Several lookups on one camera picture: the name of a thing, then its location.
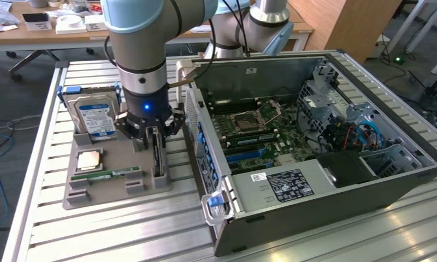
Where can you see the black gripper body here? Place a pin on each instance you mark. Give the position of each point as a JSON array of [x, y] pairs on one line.
[[146, 106]]

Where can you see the graphics card with metal bracket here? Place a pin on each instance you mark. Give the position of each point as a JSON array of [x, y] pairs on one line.
[[158, 155]]

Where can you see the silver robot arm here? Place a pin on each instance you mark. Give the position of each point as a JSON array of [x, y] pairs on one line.
[[138, 49]]

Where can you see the hard disk in blue caddy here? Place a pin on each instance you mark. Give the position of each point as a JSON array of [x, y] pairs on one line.
[[94, 117]]

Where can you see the green RAM stick with label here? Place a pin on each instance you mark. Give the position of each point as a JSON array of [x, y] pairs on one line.
[[105, 173]]

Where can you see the silver CPU chip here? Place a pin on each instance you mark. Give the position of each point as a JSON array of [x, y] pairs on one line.
[[89, 161]]

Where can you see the CPU socket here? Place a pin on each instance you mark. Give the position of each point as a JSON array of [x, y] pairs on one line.
[[245, 122]]

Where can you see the installed green RAM stick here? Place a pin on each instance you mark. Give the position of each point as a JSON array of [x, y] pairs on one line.
[[250, 140]]

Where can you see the long PCIe expansion slot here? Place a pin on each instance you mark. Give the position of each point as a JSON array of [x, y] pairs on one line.
[[245, 155]]

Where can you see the grey plastic parts rack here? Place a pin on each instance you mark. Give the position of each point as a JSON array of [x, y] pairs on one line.
[[105, 195]]

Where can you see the metal socket cover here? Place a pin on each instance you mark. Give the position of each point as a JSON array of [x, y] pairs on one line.
[[270, 112]]

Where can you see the green motherboard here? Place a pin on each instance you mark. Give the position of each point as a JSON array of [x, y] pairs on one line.
[[288, 142]]

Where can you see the white paper stack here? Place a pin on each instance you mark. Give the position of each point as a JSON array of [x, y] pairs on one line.
[[200, 29]]

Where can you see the silver chipset heatsink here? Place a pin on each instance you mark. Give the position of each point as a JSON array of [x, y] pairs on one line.
[[286, 159]]

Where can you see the white box with label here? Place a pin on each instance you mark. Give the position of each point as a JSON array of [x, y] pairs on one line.
[[94, 21]]

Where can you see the grey power supply unit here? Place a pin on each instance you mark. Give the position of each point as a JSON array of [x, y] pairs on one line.
[[254, 196]]

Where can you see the flat white box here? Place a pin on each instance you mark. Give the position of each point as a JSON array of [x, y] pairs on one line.
[[70, 30]]

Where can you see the orange red packet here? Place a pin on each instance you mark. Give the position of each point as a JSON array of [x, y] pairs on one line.
[[98, 8]]

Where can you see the white tape roll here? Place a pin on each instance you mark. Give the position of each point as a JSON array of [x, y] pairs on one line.
[[68, 20]]

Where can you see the perforated metal drive cage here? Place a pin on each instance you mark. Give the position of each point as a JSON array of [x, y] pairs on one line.
[[324, 114]]

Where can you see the dark bagged item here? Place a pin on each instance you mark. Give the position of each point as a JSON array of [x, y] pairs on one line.
[[77, 8]]

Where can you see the white box with black top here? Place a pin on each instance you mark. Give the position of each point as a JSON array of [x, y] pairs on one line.
[[36, 26]]

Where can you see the long wooden desk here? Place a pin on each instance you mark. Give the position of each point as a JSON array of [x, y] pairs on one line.
[[21, 38]]

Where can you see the white cup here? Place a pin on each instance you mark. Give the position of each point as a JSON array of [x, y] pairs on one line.
[[54, 2]]

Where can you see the grey cup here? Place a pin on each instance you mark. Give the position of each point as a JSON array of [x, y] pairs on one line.
[[37, 3]]

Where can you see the white paper card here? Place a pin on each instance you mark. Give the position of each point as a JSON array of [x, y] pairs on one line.
[[2, 28]]

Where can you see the open grey PC case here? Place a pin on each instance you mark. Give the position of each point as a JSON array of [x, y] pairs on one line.
[[313, 218]]

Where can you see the clear plastic bag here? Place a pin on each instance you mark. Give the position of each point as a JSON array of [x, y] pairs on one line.
[[0, 13]]

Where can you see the wooden cabinet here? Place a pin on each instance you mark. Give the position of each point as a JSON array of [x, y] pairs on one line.
[[349, 27]]

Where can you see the metal disk bay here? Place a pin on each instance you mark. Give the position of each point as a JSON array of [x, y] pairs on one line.
[[389, 161]]

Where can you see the device with green light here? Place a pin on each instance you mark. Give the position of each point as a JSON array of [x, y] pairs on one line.
[[398, 59]]

